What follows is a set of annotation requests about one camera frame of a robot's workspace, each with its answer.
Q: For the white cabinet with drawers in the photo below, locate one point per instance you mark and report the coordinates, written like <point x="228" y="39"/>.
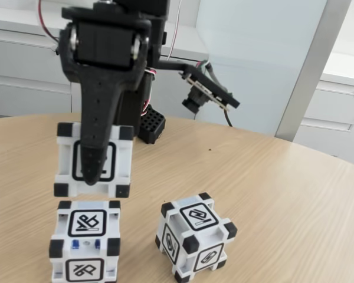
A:
<point x="327" y="112"/>

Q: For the white cube with zigzag glyph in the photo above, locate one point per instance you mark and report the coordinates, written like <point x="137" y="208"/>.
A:
<point x="199" y="219"/>

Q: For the white cube with angular glyph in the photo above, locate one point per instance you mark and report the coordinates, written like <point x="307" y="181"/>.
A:
<point x="85" y="224"/>

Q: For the white cube with chevron glyph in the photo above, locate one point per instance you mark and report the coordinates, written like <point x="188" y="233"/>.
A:
<point x="65" y="177"/>

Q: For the grey metal post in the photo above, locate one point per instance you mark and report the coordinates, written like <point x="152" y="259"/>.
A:
<point x="309" y="67"/>

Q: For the black camera on bracket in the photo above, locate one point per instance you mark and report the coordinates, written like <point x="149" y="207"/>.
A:
<point x="212" y="88"/>

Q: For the long white cabinet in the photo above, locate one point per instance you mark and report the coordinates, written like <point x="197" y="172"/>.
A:
<point x="23" y="73"/>

